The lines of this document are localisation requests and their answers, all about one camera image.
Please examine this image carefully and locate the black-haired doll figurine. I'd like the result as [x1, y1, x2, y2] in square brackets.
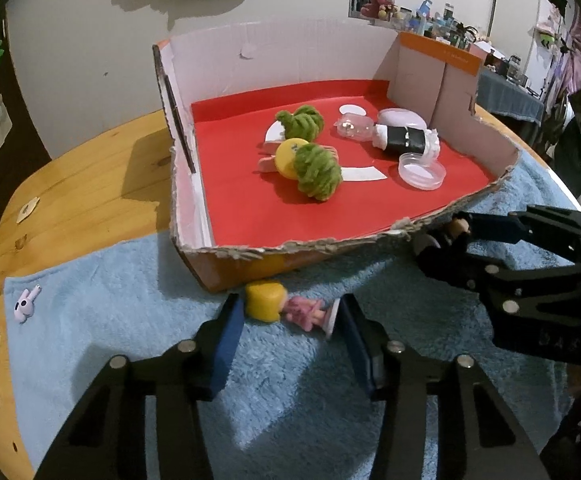
[413, 211, 473, 268]

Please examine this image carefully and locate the clear round container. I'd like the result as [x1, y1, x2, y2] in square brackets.
[398, 152, 447, 191]

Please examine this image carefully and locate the blue fluffy towel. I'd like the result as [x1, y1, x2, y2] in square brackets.
[3, 160, 581, 480]

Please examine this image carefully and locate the white cabinet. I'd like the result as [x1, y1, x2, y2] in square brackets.
[491, 0, 541, 96]

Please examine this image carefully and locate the clear small earring case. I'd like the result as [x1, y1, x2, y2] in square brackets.
[337, 112, 377, 142]

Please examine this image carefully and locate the small wooden tag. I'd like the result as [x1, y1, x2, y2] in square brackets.
[16, 197, 41, 224]

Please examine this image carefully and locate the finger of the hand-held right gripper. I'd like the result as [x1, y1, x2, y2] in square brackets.
[415, 242, 581, 306]
[465, 205, 581, 266]

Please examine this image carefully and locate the orange cardboard box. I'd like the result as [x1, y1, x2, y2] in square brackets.
[152, 17, 521, 293]

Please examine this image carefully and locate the yellow bottle cap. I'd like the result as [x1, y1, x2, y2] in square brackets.
[274, 137, 311, 180]

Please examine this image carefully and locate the row of bottles and boxes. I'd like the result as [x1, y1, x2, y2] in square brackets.
[391, 0, 526, 86]

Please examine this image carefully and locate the pink clothespin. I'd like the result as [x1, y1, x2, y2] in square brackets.
[256, 141, 341, 173]

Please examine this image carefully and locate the red plush toy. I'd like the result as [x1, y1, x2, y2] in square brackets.
[361, 0, 396, 20]

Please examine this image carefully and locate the white bunny figure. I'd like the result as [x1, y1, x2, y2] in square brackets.
[13, 285, 42, 324]

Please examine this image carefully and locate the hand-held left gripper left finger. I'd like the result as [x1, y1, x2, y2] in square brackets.
[45, 292, 246, 480]

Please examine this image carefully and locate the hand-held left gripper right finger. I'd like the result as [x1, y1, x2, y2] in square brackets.
[338, 294, 551, 480]

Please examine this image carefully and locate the pink earbud case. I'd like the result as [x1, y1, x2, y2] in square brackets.
[378, 108, 427, 131]

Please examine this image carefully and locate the green chenille scrunchie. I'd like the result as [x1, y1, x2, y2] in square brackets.
[275, 105, 326, 142]
[293, 143, 344, 203]

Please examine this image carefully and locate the blonde doll figurine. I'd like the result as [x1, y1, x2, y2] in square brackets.
[244, 280, 339, 341]

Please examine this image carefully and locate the table with dark cloth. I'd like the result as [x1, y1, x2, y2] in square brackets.
[475, 67, 546, 126]

